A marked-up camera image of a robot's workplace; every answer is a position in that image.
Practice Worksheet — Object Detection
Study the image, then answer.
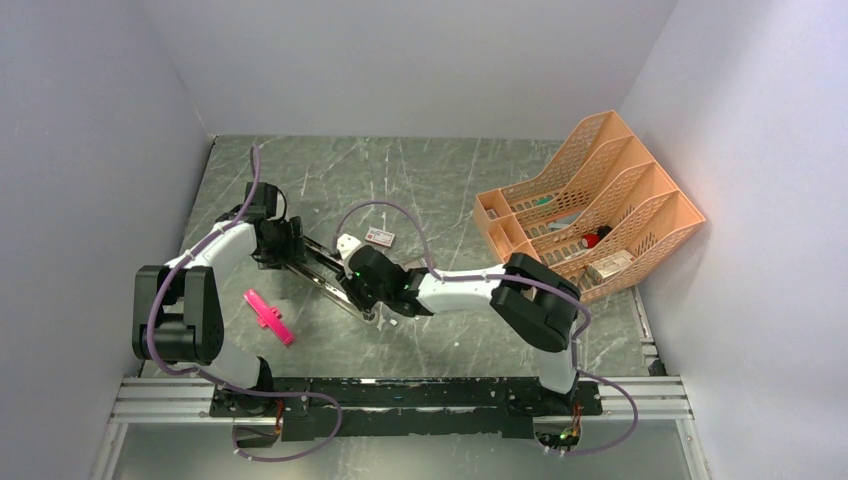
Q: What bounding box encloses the black stapler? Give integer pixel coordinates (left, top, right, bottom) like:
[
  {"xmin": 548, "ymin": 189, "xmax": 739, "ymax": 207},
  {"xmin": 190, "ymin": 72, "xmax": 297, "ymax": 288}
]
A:
[{"xmin": 303, "ymin": 237, "xmax": 344, "ymax": 274}]

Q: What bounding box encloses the beige stapler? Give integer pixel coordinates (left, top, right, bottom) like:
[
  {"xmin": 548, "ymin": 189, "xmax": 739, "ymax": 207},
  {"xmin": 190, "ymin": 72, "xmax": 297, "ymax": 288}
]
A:
[{"xmin": 285, "ymin": 264, "xmax": 381, "ymax": 326}]

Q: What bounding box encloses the red white staple box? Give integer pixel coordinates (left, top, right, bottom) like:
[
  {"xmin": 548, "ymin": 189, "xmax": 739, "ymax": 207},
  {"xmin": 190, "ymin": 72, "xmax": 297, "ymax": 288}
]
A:
[{"xmin": 365, "ymin": 227, "xmax": 396, "ymax": 248}]

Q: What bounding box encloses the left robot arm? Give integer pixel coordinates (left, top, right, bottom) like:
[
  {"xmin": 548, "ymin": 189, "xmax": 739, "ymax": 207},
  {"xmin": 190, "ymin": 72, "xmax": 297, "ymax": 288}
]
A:
[{"xmin": 131, "ymin": 182, "xmax": 306, "ymax": 416}]

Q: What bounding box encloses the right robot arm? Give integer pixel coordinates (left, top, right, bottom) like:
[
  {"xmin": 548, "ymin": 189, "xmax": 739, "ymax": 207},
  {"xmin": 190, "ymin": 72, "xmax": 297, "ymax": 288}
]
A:
[{"xmin": 337, "ymin": 235, "xmax": 580, "ymax": 414}]

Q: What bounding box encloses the pink plastic clip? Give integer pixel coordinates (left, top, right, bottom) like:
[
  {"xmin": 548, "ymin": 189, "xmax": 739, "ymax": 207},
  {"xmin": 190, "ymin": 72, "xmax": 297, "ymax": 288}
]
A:
[{"xmin": 243, "ymin": 289, "xmax": 295, "ymax": 347}]

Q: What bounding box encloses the red black item in organizer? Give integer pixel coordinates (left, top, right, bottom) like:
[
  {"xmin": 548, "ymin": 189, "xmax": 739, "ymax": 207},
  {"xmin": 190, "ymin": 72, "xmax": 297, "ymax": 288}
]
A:
[{"xmin": 580, "ymin": 225, "xmax": 612, "ymax": 249}]

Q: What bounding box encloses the beige box in organizer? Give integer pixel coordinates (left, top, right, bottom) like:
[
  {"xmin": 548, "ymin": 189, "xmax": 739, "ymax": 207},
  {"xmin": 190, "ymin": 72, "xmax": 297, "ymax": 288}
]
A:
[{"xmin": 587, "ymin": 250, "xmax": 636, "ymax": 284}]

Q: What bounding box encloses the orange file organizer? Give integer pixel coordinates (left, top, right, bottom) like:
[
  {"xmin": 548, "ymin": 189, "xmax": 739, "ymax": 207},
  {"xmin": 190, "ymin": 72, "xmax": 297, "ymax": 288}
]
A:
[{"xmin": 473, "ymin": 110, "xmax": 706, "ymax": 303}]

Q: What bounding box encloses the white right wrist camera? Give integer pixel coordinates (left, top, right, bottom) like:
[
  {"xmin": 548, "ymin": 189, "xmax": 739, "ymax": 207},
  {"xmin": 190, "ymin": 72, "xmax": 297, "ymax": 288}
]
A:
[{"xmin": 336, "ymin": 234, "xmax": 363, "ymax": 261}]

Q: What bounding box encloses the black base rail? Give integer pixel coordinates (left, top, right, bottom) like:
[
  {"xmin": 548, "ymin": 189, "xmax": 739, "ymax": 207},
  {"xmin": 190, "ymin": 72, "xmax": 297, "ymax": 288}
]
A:
[{"xmin": 209, "ymin": 377, "xmax": 603, "ymax": 441}]

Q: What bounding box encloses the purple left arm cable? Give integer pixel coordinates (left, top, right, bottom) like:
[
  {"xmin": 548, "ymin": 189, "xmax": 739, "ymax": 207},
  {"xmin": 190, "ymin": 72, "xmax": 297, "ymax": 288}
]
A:
[{"xmin": 144, "ymin": 142, "xmax": 264, "ymax": 386}]

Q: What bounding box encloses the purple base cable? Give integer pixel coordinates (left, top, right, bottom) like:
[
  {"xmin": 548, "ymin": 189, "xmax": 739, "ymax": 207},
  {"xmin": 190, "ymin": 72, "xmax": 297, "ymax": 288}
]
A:
[{"xmin": 198, "ymin": 367, "xmax": 344, "ymax": 465}]

